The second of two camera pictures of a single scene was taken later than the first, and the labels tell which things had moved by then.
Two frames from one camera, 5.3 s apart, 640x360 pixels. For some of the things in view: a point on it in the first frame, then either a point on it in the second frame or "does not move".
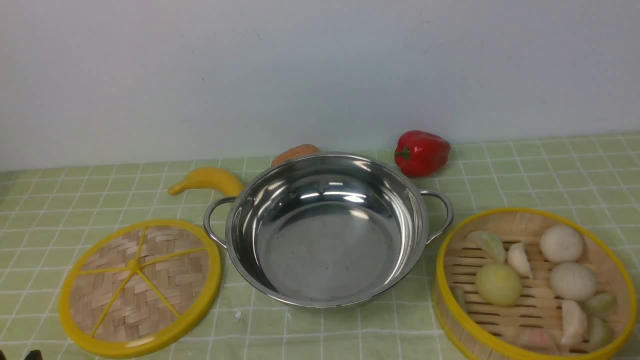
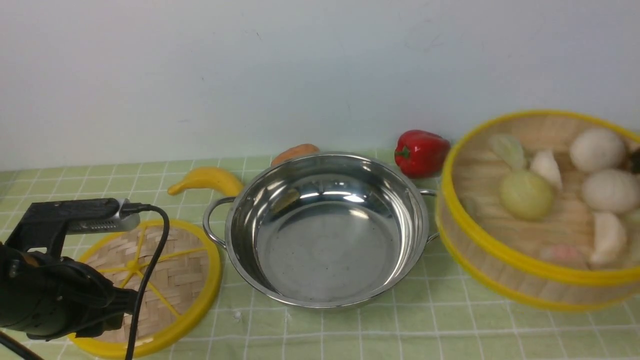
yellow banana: [214, 179] does not move
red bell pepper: [419, 154] does not move
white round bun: [573, 281] to [611, 190]
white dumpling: [518, 258] to [544, 163]
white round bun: [561, 243] to [598, 149]
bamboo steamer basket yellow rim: [513, 283] to [543, 207]
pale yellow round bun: [498, 284] to [525, 195]
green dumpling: [491, 244] to [509, 148]
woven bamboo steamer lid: [140, 290] does not move
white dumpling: [573, 323] to [610, 239]
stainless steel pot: [328, 230] does not move
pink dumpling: [536, 339] to [563, 255]
